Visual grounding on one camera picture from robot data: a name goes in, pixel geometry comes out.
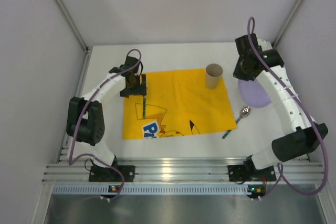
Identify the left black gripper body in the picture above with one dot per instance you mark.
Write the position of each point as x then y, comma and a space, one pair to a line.
137, 89

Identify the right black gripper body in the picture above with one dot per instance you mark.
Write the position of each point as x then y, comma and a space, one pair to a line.
242, 72

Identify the fork with teal handle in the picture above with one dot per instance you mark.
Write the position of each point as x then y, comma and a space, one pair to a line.
144, 107

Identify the purple plastic plate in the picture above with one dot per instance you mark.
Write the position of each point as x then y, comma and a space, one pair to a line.
253, 94

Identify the beige paper cup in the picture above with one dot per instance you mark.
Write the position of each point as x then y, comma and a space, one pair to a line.
213, 74

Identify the yellow cartoon cloth placemat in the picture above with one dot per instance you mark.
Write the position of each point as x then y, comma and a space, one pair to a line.
178, 103

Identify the spoon with teal handle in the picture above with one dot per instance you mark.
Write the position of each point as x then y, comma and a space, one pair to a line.
244, 112

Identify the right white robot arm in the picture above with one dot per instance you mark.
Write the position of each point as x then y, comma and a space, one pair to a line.
301, 132

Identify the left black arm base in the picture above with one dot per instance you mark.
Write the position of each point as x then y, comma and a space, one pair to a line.
103, 174

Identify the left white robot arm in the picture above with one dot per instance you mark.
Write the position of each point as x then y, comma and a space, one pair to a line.
85, 120

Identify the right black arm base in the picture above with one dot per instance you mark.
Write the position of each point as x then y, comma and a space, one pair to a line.
239, 174

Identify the aluminium mounting rail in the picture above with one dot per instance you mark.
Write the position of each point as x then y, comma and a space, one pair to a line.
177, 170

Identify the slotted grey cable duct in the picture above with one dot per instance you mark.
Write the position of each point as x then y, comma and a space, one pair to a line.
157, 189

